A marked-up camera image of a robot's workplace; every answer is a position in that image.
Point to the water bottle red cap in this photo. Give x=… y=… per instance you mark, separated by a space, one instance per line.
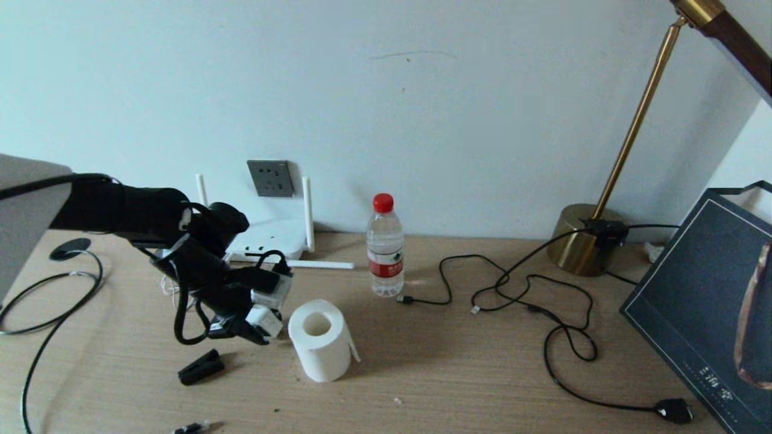
x=385 y=253

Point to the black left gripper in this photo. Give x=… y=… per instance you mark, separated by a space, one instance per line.
x=205 y=277

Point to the white power adapter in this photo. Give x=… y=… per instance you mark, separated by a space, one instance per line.
x=265 y=320

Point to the black desk grommet cover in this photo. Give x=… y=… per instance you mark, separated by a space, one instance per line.
x=69 y=248

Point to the white router with antennas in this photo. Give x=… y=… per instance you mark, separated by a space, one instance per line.
x=277 y=238

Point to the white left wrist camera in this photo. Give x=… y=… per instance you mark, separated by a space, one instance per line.
x=271 y=295

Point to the grey wall socket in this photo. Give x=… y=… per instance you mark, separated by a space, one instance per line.
x=271 y=178

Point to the small white crumpled object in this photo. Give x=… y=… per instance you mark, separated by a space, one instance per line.
x=651 y=252

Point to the dark gift bag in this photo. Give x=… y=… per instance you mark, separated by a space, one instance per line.
x=687 y=301

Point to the white toilet paper roll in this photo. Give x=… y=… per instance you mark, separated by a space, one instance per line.
x=318 y=355

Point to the black power block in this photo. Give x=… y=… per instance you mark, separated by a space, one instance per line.
x=603 y=231

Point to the brass desk lamp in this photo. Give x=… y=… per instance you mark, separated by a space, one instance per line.
x=579 y=246

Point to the black plastic clip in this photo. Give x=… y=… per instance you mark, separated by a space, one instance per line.
x=200 y=367

